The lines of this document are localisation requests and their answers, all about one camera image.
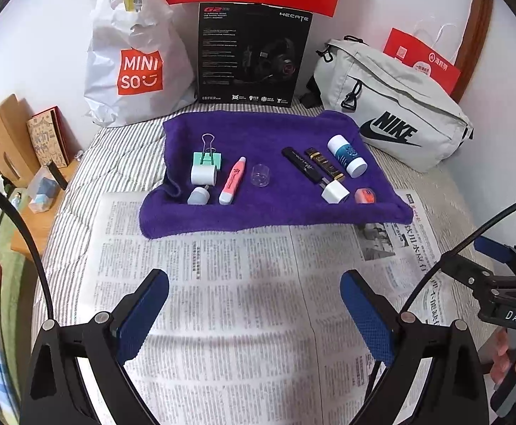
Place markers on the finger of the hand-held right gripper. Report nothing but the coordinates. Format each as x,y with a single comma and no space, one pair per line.
492,248
466,268

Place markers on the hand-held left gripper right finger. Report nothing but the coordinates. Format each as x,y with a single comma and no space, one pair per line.
368,318

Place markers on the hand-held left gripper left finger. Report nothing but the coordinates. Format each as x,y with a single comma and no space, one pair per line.
143,314

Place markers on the white USB light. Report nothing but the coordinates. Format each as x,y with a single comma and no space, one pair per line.
197,195

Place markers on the white charger plug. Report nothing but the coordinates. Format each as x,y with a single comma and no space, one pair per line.
335,191

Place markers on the small white cylinder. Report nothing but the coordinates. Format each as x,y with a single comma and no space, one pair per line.
202,176

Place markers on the pink flashlight pen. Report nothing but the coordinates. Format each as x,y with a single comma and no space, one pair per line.
231,181

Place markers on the black gold tube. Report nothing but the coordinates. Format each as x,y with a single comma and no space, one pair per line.
324,161

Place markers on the green binder clip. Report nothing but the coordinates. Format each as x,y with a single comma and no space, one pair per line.
200,159

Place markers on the blue white bottle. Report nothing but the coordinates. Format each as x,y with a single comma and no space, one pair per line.
346,152

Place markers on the black stick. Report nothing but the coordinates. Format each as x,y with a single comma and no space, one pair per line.
302,164

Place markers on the clear plastic cap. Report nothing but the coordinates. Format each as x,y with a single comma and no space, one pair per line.
260,177

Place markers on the newspaper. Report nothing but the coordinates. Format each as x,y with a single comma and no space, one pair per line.
240,296

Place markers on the wooden side table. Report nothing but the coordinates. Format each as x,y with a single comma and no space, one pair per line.
32,230

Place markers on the green cloth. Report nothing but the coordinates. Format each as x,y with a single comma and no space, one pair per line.
10,256

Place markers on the clear plastic box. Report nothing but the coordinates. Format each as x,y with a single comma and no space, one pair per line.
43,195

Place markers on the black flat object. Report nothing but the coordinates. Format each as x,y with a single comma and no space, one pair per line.
58,176

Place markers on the grey waist bag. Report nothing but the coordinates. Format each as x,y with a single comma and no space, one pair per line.
395,84

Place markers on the illustrated notebook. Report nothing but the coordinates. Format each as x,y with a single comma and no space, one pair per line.
47,137

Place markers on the purple towel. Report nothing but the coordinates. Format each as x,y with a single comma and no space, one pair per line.
262,141

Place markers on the brown wooden headboard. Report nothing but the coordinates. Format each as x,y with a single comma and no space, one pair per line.
477,31

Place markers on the light wooden rack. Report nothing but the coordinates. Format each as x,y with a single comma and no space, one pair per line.
1,133

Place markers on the white plastic shopping bag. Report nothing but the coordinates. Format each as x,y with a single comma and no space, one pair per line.
107,53

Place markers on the black headset box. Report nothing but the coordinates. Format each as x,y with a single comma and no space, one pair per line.
222,53

